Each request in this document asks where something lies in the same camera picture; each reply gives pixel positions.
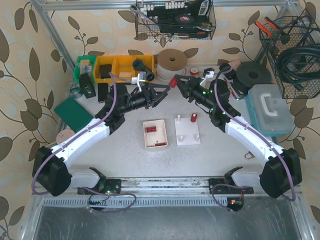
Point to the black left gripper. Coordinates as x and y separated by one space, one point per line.
150 96

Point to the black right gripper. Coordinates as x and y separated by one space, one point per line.
188 88

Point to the red large spring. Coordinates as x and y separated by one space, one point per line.
193 117
173 83

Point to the white parts tray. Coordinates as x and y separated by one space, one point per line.
160 136

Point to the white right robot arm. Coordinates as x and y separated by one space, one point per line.
281 168

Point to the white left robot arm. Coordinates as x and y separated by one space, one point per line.
52 167

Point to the red spring in tray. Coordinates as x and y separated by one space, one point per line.
160 144
150 129

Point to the red white tape roll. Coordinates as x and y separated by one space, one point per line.
194 71

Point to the black pipe fitting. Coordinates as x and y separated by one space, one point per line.
138 65

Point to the yellow storage bin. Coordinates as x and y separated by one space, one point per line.
121 65

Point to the black sanding block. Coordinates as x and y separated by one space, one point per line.
228 72

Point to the black aluminium extrusion profile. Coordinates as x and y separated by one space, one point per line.
103 90

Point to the black box in bin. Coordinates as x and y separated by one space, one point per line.
105 70

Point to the black rubber disc spool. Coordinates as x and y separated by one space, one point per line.
249 74

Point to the black electrical tape roll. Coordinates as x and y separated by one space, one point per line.
184 19

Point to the black green battery box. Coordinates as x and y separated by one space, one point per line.
86 86

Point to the green storage bin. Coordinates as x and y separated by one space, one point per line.
84 65

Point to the clear glass jar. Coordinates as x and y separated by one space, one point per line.
75 90

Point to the clear teal toolbox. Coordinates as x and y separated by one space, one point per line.
268 111

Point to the round beige power socket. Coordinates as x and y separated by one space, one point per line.
64 135

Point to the white cable spool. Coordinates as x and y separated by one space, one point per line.
171 62

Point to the red handled tool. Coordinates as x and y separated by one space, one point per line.
234 91

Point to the white peg base plate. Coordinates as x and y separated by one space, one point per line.
187 133

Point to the black wire basket centre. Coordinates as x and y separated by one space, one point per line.
155 19

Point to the black wire basket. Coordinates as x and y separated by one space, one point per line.
294 56
155 19

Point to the orange handled pliers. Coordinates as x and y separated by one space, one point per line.
269 23

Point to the black wire basket right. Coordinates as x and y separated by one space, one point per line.
294 56

